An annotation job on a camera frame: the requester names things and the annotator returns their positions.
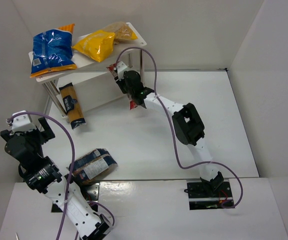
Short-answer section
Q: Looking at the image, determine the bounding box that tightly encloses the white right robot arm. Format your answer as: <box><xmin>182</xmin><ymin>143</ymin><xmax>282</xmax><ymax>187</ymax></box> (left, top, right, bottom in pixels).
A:
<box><xmin>113</xmin><ymin>67</ymin><xmax>223</xmax><ymax>197</ymax></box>

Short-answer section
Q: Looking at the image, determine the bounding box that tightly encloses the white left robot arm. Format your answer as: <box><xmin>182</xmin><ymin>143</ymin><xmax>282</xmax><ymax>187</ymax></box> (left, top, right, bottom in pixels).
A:
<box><xmin>0</xmin><ymin>110</ymin><xmax>113</xmax><ymax>240</ymax></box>

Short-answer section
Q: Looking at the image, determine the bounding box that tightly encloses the white two-tier metal shelf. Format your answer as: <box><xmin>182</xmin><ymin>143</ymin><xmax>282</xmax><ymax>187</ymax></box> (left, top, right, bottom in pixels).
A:
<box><xmin>35</xmin><ymin>22</ymin><xmax>147</xmax><ymax>121</ymax></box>

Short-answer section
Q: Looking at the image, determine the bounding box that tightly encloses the clear bag of pasta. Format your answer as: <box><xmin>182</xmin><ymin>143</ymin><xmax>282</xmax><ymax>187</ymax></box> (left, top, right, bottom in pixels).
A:
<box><xmin>102</xmin><ymin>21</ymin><xmax>138</xmax><ymax>45</ymax></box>

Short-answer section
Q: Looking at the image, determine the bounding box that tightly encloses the dark blue pasta bag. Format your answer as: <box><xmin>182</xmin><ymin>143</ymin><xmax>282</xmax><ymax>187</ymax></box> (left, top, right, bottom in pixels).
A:
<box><xmin>72</xmin><ymin>148</ymin><xmax>118</xmax><ymax>186</ymax></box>

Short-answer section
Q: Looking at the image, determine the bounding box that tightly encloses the blue label spaghetti pack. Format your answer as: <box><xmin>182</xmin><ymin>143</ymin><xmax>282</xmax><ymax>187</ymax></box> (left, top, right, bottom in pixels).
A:
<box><xmin>59</xmin><ymin>83</ymin><xmax>86</xmax><ymax>130</ymax></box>

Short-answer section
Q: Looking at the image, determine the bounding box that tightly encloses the yellow snack bag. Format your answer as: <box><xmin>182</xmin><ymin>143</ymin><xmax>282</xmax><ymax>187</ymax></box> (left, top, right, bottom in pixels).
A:
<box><xmin>72</xmin><ymin>30</ymin><xmax>115</xmax><ymax>63</ymax></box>

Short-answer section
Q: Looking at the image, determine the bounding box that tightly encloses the blue orange snack bag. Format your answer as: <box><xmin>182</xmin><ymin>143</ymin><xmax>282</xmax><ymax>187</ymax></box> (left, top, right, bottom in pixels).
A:
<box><xmin>31</xmin><ymin>23</ymin><xmax>77</xmax><ymax>78</ymax></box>

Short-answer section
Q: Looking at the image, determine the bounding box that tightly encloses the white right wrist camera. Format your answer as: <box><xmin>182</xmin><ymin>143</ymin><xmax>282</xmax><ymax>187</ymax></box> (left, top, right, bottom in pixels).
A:
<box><xmin>116</xmin><ymin>61</ymin><xmax>129</xmax><ymax>80</ymax></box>

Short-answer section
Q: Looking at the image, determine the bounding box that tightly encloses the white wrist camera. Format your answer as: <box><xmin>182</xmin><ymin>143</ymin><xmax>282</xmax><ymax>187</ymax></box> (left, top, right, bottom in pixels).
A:
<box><xmin>12</xmin><ymin>110</ymin><xmax>36</xmax><ymax>133</ymax></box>
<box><xmin>116</xmin><ymin>61</ymin><xmax>129</xmax><ymax>80</ymax></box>

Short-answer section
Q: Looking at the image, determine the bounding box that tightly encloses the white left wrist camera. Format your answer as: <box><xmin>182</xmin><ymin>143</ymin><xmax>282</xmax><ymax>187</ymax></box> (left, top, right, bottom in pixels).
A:
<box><xmin>12</xmin><ymin>110</ymin><xmax>36</xmax><ymax>133</ymax></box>

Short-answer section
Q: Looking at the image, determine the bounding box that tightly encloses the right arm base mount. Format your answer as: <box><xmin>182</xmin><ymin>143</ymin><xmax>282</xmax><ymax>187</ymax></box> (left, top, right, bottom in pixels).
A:
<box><xmin>184</xmin><ymin>181</ymin><xmax>234</xmax><ymax>211</ymax></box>

